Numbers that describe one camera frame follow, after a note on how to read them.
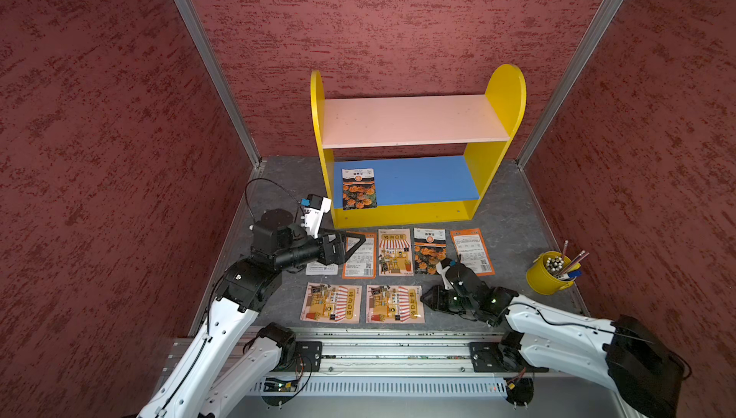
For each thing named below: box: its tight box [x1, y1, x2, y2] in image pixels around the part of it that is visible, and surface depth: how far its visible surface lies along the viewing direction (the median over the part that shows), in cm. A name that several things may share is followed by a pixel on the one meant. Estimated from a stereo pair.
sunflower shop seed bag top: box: [377, 228, 414, 277], surface depth 96 cm
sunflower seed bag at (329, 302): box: [299, 281, 363, 325], surface depth 85 cm
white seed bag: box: [305, 260, 339, 276], surface depth 91 cm
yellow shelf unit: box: [310, 64, 528, 230], surface depth 79 cm
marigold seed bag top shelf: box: [414, 227, 448, 276], surface depth 97 cm
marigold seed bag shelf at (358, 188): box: [341, 167, 378, 210], surface depth 95 cm
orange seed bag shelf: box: [450, 228, 496, 278], surface depth 97 cm
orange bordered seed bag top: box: [342, 232, 377, 280], surface depth 93 cm
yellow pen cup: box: [525, 251, 583, 296], surface depth 81 cm
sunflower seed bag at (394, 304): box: [366, 284, 426, 325], surface depth 85 cm
